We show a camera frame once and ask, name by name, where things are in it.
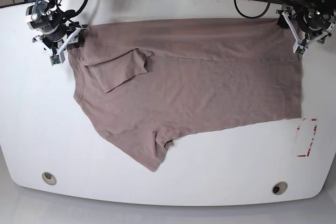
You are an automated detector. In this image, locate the grey table grommet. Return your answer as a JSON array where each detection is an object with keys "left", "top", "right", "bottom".
[
  {"left": 272, "top": 182, "right": 288, "bottom": 195},
  {"left": 42, "top": 172, "right": 57, "bottom": 186}
]

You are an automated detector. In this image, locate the wrist green camera board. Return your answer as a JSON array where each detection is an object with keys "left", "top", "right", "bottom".
[
  {"left": 297, "top": 46, "right": 307, "bottom": 56},
  {"left": 50, "top": 54, "right": 65, "bottom": 66}
]

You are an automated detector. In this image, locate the red tape rectangle marking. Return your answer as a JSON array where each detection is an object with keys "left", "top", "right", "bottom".
[{"left": 294, "top": 118, "right": 318, "bottom": 157}]

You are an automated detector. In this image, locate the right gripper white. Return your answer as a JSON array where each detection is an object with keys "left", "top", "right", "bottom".
[{"left": 32, "top": 24, "right": 89, "bottom": 56}]

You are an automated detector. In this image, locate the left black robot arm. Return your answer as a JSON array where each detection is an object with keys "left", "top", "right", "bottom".
[{"left": 234, "top": 0, "right": 335, "bottom": 56}]

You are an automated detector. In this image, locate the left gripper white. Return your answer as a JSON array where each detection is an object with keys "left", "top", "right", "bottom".
[{"left": 276, "top": 5, "right": 331, "bottom": 51}]

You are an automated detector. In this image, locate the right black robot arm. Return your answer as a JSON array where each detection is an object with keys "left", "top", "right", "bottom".
[{"left": 25, "top": 0, "right": 89, "bottom": 65}]

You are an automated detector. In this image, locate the right grey table grommet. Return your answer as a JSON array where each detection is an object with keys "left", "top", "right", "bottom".
[{"left": 272, "top": 182, "right": 288, "bottom": 195}]

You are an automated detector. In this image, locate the left grey table grommet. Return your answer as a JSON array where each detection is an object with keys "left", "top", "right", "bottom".
[{"left": 42, "top": 172, "right": 57, "bottom": 186}]

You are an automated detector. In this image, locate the left wrist green camera board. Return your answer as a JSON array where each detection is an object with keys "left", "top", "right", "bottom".
[{"left": 297, "top": 46, "right": 307, "bottom": 56}]

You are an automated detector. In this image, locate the mauve T-shirt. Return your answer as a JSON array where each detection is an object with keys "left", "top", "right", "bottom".
[{"left": 68, "top": 18, "right": 302, "bottom": 172}]

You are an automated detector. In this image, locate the right wrist green camera board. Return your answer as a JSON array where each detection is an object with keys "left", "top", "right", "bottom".
[{"left": 50, "top": 54, "right": 65, "bottom": 66}]

